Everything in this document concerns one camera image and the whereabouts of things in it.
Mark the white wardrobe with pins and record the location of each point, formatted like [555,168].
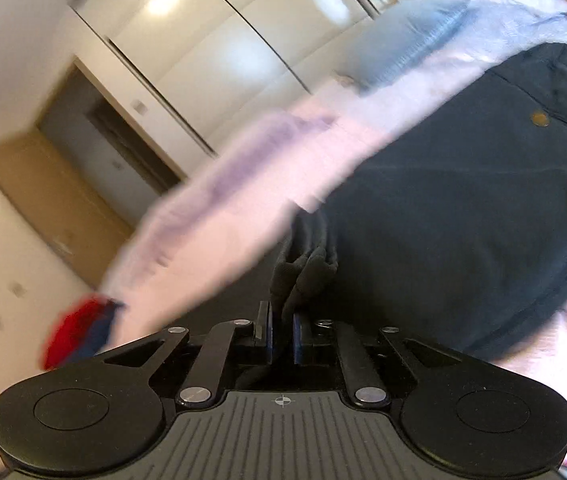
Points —
[223,45]

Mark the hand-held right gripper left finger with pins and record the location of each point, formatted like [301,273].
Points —
[270,340]

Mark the blue folded garment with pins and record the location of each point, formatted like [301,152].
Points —
[105,330]

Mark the grey cushion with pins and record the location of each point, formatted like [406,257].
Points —
[413,40]

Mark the black pants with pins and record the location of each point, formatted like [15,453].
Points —
[308,280]

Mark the lilac blanket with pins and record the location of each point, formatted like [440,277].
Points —
[273,135]

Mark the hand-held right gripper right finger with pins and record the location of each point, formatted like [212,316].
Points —
[297,340]

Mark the wooden door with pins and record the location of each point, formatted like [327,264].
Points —
[58,200]

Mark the navy shorts with brass button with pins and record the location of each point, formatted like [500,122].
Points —
[463,210]

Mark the red folded garment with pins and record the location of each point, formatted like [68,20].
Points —
[70,332]

